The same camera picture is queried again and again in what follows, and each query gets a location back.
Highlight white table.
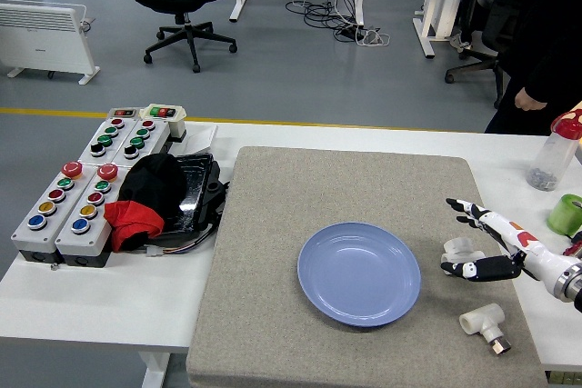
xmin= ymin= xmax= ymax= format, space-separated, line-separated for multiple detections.
xmin=0 ymin=120 xmax=582 ymax=388

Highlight black mesh office chair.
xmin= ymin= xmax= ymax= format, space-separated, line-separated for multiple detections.
xmin=444 ymin=0 xmax=513 ymax=110

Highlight five-button control box red mushroom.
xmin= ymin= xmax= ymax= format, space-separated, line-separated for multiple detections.
xmin=54 ymin=164 xmax=120 ymax=269
xmin=10 ymin=161 xmax=85 ymax=264

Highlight white plastic tee pipe fitting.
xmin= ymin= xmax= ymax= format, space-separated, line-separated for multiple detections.
xmin=441 ymin=236 xmax=486 ymax=266

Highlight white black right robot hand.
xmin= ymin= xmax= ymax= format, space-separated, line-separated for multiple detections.
xmin=439 ymin=197 xmax=578 ymax=292

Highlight glossy black case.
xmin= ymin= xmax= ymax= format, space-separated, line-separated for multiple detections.
xmin=149 ymin=153 xmax=231 ymax=244

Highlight cream green red switch box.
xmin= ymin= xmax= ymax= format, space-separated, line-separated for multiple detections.
xmin=138 ymin=104 xmax=188 ymax=142

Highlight green tape roll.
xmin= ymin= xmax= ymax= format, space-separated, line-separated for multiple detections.
xmin=547 ymin=194 xmax=582 ymax=234

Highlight white panel heater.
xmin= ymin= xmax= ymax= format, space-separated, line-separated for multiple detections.
xmin=0 ymin=0 xmax=101 ymax=86

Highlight person's right hand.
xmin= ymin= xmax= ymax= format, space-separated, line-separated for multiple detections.
xmin=515 ymin=86 xmax=548 ymax=113

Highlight white paper sheet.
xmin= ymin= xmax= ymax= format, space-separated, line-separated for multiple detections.
xmin=181 ymin=125 xmax=219 ymax=155

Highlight black cloth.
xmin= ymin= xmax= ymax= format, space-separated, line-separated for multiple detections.
xmin=117 ymin=154 xmax=187 ymax=225

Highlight blue round plate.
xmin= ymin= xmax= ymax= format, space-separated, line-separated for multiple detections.
xmin=296 ymin=222 xmax=422 ymax=328

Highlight four-button control box black knob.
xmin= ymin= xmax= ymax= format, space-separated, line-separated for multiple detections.
xmin=77 ymin=116 xmax=137 ymax=166
xmin=111 ymin=118 xmax=170 ymax=167

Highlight grey-brown mat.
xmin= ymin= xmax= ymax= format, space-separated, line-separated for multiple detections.
xmin=185 ymin=145 xmax=549 ymax=388

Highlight clear bottle red cap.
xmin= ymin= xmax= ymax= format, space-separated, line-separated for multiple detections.
xmin=526 ymin=110 xmax=582 ymax=193

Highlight white connector coloured wires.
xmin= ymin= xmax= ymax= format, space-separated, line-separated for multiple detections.
xmin=145 ymin=242 xmax=215 ymax=258

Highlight red cloth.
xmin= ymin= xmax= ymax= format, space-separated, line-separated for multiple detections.
xmin=103 ymin=200 xmax=166 ymax=253

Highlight black power strip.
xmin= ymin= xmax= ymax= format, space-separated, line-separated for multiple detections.
xmin=336 ymin=26 xmax=365 ymax=42

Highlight white desk frame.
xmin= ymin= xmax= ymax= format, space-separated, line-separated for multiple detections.
xmin=412 ymin=0 xmax=469 ymax=60

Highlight white tee fitting metal thread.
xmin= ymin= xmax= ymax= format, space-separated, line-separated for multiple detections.
xmin=458 ymin=303 xmax=512 ymax=355

